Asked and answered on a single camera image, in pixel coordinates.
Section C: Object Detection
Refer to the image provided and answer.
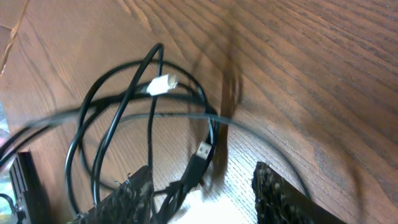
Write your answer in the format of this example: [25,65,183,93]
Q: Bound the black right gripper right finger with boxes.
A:
[252,162,343,224]

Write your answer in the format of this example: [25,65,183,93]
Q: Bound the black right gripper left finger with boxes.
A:
[71,166,154,224]

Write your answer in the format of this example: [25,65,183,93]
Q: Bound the black USB cable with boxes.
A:
[0,42,312,224]

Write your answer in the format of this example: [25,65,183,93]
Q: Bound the cardboard box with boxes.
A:
[1,0,29,75]

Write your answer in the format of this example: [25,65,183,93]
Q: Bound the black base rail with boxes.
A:
[1,152,50,224]

